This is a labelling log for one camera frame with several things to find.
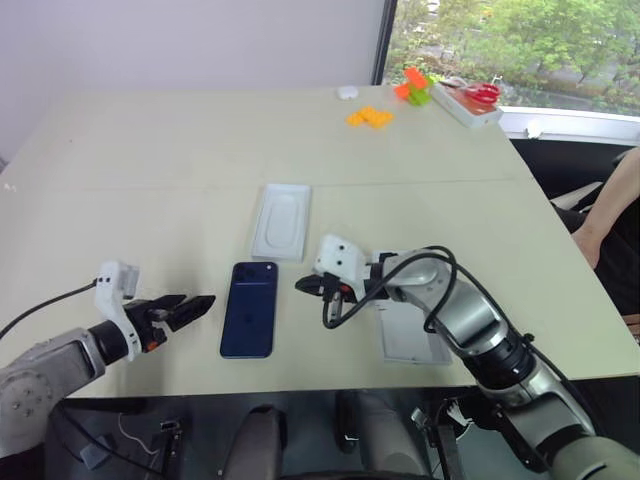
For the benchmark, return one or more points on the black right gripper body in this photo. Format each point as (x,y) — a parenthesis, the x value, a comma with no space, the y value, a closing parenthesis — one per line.
(340,289)

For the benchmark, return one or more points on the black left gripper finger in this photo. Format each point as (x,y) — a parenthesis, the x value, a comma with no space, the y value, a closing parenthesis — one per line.
(170,302)
(197,307)

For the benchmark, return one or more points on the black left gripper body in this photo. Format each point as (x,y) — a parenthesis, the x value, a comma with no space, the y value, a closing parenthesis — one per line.
(147,325)

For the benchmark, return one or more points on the dark blue smartphone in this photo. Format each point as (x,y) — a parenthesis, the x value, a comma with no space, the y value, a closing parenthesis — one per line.
(249,315)

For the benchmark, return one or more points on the white phone box base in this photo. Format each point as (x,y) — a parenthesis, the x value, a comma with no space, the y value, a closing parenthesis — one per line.
(281,222)

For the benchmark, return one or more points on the white phone box lid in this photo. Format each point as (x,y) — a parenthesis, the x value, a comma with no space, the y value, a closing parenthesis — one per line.
(405,340)

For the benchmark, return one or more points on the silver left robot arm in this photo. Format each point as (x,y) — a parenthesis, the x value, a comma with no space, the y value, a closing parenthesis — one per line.
(45,372)

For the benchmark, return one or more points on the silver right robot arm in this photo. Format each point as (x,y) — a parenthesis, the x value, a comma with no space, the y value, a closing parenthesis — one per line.
(470,310)

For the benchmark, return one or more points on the person's hand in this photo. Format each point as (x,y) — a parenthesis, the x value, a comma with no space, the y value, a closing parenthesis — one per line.
(634,330)

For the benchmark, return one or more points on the yellow-orange toy brick cluster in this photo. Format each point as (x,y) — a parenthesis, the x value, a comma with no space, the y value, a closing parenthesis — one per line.
(371,117)

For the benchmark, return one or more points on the small white earbud case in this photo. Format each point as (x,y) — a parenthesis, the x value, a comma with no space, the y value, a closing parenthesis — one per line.
(345,92)

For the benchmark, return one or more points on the orange and green brick toy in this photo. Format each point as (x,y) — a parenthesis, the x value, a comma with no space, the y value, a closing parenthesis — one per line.
(416,87)

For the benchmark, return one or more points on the white tray with red scissors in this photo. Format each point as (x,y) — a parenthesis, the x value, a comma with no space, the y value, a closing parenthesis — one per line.
(467,114)

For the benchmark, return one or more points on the small white sill clip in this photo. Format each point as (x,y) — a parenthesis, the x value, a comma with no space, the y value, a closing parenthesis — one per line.
(533,133)

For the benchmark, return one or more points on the beige chair armrest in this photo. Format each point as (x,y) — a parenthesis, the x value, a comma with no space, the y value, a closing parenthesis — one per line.
(577,196)

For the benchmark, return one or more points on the white window sill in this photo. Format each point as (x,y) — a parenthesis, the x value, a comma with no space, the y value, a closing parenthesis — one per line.
(575,122)

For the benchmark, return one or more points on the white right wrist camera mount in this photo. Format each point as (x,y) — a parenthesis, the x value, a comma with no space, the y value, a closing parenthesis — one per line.
(342,257)

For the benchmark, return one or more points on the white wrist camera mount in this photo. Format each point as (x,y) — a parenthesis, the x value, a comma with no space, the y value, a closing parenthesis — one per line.
(342,257)
(112,287)

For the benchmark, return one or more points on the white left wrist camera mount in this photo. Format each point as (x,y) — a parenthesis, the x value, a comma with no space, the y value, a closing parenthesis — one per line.
(112,287)

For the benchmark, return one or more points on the black window frame post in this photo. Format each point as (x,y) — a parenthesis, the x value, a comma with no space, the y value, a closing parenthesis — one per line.
(384,40)

